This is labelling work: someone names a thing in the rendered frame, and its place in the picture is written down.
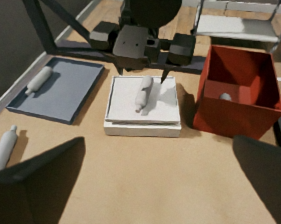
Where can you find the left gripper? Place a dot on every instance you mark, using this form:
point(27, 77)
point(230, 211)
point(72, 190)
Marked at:
point(182, 46)

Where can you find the white digital weighing scale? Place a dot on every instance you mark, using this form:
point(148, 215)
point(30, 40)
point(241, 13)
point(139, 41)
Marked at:
point(159, 118)

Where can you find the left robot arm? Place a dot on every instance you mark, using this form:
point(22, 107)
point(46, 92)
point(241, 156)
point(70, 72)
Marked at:
point(131, 48)

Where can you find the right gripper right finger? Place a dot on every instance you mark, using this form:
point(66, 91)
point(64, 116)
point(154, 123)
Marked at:
point(261, 164)

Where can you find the red open box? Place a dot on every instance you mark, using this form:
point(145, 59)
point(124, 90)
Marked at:
point(249, 77)

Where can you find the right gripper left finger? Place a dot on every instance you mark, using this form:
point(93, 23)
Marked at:
point(37, 190)

